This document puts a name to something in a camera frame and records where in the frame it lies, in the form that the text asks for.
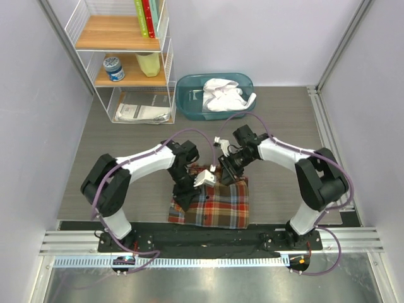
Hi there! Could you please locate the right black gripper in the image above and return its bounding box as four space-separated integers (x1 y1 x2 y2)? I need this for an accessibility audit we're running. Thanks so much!
219 150 256 187

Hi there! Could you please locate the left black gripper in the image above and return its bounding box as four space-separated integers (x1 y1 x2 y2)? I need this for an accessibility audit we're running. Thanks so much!
167 165 202 211

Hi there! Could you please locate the plaid flannel long sleeve shirt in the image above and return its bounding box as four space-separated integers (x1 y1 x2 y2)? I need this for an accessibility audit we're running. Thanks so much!
168 167 249 230

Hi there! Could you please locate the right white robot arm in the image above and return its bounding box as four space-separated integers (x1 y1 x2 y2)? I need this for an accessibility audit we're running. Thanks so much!
214 124 349 249

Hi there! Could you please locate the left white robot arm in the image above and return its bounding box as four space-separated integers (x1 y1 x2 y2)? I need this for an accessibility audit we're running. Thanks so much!
80 140 201 252

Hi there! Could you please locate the white long sleeve shirt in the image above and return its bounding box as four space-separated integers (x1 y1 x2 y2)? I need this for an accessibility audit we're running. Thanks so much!
202 78 256 112

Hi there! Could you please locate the teal plastic basin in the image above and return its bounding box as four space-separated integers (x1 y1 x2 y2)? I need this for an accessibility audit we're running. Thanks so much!
175 73 256 121

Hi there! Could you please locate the grey white booklet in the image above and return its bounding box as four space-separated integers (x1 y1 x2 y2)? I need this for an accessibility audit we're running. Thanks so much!
115 92 171 124

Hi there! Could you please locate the yellow plastic container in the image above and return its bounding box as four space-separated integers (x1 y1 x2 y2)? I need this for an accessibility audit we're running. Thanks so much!
136 52 160 77

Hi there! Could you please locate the blue white jar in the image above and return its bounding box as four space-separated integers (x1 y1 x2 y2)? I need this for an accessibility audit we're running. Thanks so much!
103 57 125 82

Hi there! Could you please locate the red book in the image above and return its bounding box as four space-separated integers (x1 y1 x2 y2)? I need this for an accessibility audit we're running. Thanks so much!
142 0 155 39

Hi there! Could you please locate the teal book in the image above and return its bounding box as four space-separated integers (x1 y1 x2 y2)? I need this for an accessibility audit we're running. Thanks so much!
149 0 160 33

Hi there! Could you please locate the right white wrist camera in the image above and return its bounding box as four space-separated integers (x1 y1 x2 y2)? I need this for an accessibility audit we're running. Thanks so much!
213 136 230 157

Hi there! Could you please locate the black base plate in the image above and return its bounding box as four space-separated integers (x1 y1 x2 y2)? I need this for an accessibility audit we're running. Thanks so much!
98 222 323 254

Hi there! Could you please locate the white slotted cable duct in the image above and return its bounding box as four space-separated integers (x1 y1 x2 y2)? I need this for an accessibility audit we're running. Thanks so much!
53 254 290 269

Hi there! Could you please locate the white wire wooden shelf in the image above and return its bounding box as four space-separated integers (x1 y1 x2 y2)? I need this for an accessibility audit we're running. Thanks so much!
64 1 176 124

